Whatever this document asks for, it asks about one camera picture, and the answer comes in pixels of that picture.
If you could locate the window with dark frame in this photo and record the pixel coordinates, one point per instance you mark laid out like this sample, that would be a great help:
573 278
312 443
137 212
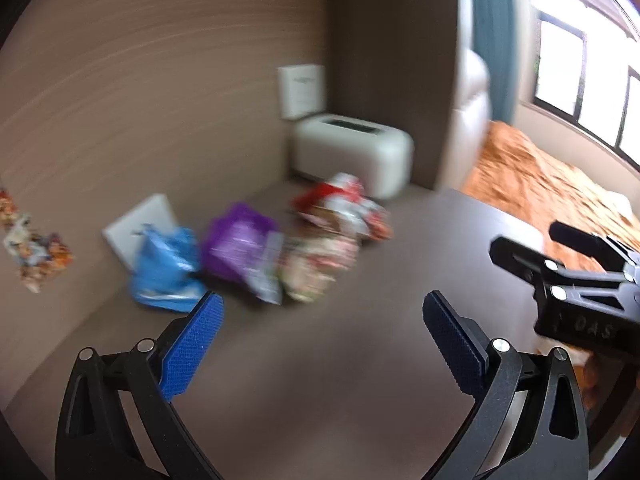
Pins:
587 70

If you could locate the red white snack bag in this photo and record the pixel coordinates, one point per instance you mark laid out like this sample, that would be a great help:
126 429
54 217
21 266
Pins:
338 205

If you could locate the white wall socket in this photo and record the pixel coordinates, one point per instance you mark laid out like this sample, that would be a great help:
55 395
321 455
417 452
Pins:
125 234
302 90

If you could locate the upper white wall socket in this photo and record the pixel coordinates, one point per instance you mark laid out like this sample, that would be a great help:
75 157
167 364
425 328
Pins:
302 90

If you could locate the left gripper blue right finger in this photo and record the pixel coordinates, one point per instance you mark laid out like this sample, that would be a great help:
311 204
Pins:
460 341

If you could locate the beige patterned snack bag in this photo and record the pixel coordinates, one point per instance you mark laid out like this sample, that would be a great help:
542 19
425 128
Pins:
309 265

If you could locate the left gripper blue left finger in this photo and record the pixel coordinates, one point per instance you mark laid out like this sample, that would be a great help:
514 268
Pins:
187 345

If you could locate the blue snack bag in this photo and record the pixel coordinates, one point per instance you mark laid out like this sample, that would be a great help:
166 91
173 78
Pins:
166 269

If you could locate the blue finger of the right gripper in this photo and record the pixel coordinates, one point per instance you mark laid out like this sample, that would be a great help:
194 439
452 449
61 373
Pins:
612 254

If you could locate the cartoon stickers on wall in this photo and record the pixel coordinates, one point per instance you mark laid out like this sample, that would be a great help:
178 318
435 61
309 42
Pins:
39 258

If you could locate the teal curtain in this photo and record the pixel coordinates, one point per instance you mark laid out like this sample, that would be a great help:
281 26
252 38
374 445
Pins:
494 40

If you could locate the lower white wall socket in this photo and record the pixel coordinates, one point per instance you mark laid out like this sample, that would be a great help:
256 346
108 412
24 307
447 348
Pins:
125 234

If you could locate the purple snack bag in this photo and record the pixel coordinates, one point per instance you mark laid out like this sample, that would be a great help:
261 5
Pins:
243 247

